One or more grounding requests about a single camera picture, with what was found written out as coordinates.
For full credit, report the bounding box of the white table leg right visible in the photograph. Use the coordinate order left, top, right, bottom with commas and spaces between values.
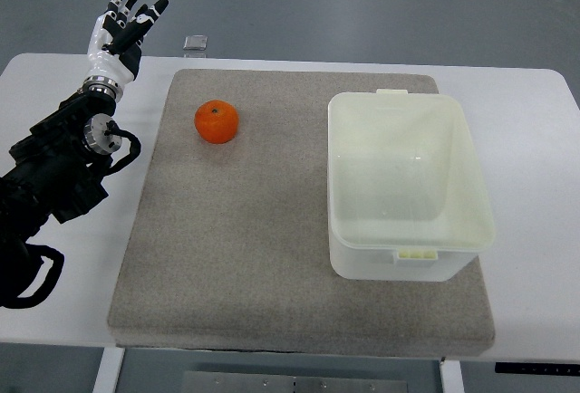
440, 359, 465, 393

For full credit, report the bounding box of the orange fruit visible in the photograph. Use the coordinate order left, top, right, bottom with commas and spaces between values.
194, 100, 239, 144

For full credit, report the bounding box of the black table control panel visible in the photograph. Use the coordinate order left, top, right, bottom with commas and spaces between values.
495, 362, 580, 377

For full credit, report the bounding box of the white table leg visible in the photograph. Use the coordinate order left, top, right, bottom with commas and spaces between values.
440, 359, 465, 393
92, 347, 125, 393

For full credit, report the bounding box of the white table leg left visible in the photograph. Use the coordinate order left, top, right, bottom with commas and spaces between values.
92, 347, 125, 393

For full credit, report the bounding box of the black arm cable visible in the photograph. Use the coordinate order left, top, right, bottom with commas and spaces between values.
0, 242, 65, 310

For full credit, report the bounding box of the small clear floor object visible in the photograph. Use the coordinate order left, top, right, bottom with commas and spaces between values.
183, 34, 208, 52

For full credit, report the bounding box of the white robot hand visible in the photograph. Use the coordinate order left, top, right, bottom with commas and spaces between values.
86, 0, 169, 83

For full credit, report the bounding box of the grey felt mat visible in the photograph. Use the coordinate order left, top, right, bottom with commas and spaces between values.
108, 69, 495, 358

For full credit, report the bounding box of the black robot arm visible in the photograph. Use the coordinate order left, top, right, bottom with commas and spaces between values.
1, 0, 169, 310

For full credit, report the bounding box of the grey metal base plate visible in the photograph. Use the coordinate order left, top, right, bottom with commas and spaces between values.
180, 371, 408, 393

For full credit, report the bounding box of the white plastic box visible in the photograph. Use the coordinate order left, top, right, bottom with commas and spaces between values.
327, 91, 496, 282

